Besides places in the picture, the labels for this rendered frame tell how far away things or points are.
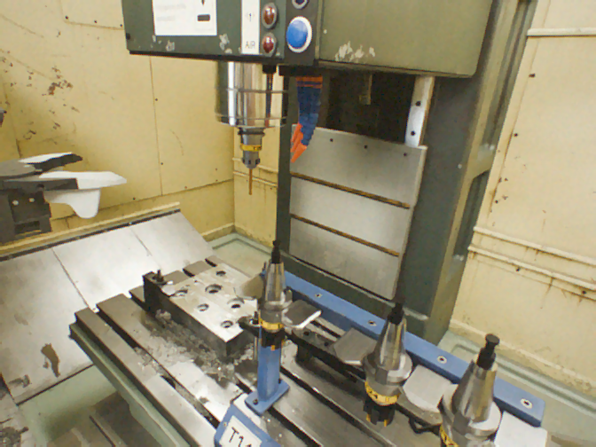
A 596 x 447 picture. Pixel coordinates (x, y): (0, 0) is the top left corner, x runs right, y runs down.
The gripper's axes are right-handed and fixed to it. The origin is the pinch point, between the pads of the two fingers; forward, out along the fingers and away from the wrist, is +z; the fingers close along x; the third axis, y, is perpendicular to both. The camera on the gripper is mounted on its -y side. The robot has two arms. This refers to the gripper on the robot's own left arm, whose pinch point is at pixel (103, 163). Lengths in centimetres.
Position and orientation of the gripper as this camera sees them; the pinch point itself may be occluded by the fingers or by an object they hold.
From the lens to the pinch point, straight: 60.3
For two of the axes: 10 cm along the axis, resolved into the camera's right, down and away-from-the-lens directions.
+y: -0.6, 9.3, 3.7
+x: 7.5, 2.9, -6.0
